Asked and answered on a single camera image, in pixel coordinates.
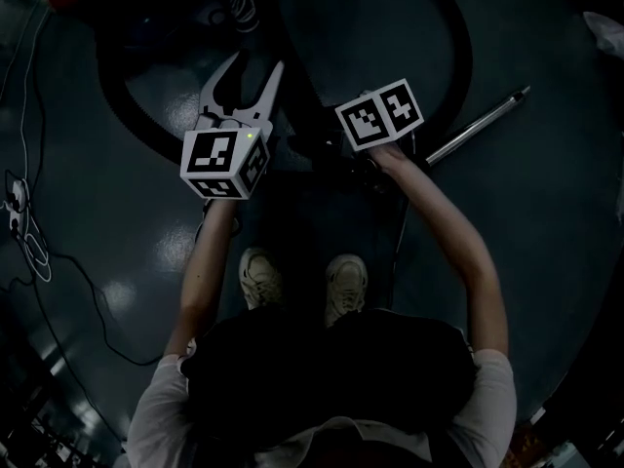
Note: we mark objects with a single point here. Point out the person's black trousers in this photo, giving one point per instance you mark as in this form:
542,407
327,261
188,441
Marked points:
322,373

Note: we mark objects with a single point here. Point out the beige lace-up sneaker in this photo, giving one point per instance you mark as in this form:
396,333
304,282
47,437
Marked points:
347,281
261,276

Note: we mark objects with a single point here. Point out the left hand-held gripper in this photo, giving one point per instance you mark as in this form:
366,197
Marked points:
214,156

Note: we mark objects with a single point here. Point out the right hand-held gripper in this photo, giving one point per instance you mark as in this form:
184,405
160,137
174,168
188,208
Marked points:
380,115

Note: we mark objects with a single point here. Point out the person's right forearm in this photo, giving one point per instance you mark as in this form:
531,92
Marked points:
453,242

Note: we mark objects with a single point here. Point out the clear plastic bag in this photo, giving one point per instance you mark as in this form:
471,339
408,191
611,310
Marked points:
607,34

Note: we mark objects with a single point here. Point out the metal vacuum wand tube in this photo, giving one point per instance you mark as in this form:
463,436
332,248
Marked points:
478,125

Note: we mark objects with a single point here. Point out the person's left forearm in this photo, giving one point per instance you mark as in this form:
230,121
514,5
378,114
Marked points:
205,271

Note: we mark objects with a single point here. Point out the white power strip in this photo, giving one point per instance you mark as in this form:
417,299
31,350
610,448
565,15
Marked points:
18,207

